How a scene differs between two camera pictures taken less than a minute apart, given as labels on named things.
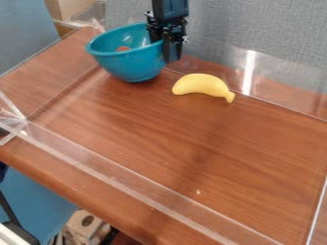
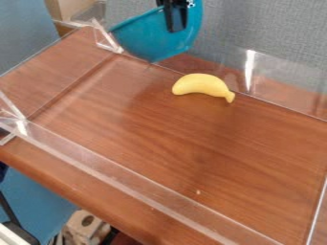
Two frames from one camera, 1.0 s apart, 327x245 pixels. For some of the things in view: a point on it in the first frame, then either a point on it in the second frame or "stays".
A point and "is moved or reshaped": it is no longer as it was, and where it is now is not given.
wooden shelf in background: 73,13 stays
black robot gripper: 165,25 to 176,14
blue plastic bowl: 128,55 is moved or reshaped
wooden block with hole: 85,229 stays
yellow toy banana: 202,84 stays
